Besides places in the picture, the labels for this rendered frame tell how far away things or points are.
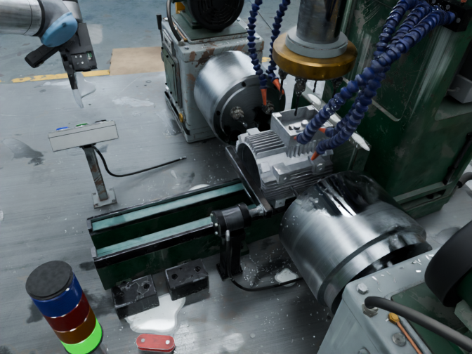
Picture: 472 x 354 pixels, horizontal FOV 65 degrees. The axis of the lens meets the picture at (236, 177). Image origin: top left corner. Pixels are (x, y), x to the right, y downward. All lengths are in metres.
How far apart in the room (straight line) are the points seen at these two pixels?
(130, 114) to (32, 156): 0.40
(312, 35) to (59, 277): 0.62
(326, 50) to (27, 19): 0.60
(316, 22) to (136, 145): 0.86
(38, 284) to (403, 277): 0.54
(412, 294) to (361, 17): 0.67
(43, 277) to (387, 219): 0.56
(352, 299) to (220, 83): 0.71
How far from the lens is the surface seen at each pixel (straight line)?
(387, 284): 0.64
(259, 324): 0.96
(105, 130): 1.06
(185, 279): 0.95
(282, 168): 0.90
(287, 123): 0.98
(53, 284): 0.57
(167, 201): 1.03
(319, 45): 0.80
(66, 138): 1.07
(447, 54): 0.86
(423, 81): 0.89
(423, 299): 0.63
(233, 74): 1.09
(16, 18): 0.89
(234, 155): 0.99
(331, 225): 0.71
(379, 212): 0.73
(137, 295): 0.94
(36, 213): 1.28
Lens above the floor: 1.67
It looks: 43 degrees down
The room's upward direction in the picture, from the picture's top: 2 degrees clockwise
